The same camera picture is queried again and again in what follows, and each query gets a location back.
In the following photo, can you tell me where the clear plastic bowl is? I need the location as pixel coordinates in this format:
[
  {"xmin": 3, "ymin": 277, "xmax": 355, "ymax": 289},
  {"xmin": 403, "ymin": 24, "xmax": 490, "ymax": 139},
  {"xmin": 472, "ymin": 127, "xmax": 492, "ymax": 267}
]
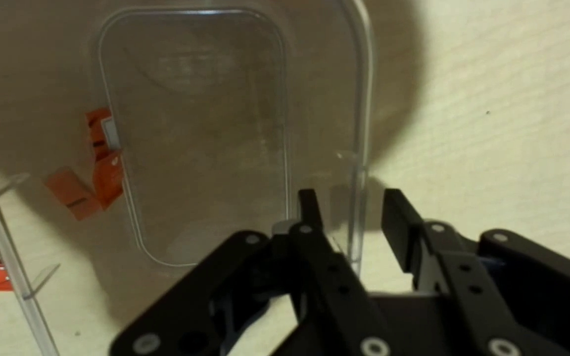
[{"xmin": 0, "ymin": 0, "xmax": 375, "ymax": 356}]

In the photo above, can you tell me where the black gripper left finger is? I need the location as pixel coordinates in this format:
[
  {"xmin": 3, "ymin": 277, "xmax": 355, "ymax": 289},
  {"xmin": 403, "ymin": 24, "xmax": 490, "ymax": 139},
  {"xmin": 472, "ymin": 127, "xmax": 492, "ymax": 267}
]
[{"xmin": 110, "ymin": 188, "xmax": 401, "ymax": 356}]

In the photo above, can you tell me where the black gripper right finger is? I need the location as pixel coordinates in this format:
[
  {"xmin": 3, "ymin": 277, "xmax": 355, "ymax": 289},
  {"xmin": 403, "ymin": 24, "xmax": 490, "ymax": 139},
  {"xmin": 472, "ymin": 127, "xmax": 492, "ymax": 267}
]
[{"xmin": 383, "ymin": 188, "xmax": 570, "ymax": 356}]

